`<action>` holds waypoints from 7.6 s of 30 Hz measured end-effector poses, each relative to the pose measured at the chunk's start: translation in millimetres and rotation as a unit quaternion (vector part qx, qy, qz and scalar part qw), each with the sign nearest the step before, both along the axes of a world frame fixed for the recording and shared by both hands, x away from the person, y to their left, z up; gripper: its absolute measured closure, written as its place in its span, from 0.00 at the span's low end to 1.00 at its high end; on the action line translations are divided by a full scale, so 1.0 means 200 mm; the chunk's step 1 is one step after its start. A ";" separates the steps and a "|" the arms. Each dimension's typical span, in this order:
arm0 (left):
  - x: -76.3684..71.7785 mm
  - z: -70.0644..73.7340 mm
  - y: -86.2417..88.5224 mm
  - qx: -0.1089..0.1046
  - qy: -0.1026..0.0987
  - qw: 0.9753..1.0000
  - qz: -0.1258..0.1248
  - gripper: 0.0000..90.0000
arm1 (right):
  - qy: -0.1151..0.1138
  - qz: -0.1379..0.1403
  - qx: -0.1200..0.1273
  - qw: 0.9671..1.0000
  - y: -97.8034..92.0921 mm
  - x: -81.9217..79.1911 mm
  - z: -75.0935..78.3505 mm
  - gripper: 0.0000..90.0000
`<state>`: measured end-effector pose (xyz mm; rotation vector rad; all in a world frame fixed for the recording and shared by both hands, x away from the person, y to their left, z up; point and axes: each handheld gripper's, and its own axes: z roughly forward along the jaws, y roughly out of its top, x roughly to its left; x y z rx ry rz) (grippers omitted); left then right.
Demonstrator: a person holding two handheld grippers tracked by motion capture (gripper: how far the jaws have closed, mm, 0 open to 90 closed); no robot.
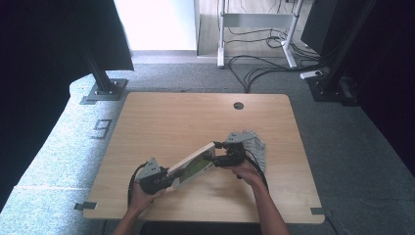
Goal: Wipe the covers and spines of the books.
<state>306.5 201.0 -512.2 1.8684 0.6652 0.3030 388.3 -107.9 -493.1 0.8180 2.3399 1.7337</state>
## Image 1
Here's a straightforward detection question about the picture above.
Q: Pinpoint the person's dark clothing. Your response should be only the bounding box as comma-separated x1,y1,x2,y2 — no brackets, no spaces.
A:
139,221,262,235

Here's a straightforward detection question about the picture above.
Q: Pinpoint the large black curtain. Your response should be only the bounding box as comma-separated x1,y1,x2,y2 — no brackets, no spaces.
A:
0,0,135,210

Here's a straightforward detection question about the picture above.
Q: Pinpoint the white caterpillar picture book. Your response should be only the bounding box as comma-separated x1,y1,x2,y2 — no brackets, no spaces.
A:
167,141,217,192

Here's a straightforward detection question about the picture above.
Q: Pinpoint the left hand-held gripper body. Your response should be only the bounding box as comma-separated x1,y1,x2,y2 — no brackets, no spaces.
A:
135,157,174,196

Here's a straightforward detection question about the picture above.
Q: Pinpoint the person's right hand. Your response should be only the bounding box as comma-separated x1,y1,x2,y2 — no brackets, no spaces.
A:
227,161,266,191

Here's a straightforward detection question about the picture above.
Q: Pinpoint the black slanted stand post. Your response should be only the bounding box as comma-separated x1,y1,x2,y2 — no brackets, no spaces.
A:
325,0,377,93

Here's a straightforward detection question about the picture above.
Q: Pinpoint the white desk frame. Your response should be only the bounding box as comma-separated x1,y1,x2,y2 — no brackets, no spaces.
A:
216,0,305,70

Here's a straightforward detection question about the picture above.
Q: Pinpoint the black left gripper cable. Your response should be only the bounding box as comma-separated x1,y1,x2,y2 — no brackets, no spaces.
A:
126,162,149,208

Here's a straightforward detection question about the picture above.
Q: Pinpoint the grey metal base plate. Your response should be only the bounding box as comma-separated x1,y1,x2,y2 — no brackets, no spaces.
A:
79,77,129,106

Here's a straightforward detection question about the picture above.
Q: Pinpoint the black curtain with stand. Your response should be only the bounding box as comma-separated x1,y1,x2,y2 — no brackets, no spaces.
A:
301,0,415,179

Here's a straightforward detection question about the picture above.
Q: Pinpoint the person's left hand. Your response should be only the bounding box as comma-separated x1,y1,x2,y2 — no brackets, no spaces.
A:
127,182,166,215

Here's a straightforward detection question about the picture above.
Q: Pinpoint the black stand base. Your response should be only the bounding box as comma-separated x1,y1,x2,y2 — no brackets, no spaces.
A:
307,74,360,108

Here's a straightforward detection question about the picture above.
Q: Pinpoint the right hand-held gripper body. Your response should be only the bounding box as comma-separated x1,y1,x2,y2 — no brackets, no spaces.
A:
213,130,256,168

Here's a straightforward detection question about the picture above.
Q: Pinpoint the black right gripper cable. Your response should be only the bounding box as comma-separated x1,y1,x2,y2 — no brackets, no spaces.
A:
243,149,270,192

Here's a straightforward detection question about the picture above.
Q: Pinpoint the bundle of black floor cables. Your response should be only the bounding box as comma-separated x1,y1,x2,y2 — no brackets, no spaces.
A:
226,26,331,94

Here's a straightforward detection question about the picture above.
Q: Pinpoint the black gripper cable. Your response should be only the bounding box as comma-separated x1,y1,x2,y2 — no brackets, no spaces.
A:
126,162,149,208
243,149,270,192

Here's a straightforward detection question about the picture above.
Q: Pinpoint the white power strip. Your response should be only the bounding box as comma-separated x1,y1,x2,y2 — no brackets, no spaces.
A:
300,70,324,80

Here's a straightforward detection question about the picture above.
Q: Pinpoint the black metal stand post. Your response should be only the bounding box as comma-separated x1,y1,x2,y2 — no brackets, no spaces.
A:
81,48,115,94

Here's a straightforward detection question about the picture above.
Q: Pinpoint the white panel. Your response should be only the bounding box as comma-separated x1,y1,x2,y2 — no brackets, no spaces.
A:
113,0,201,52

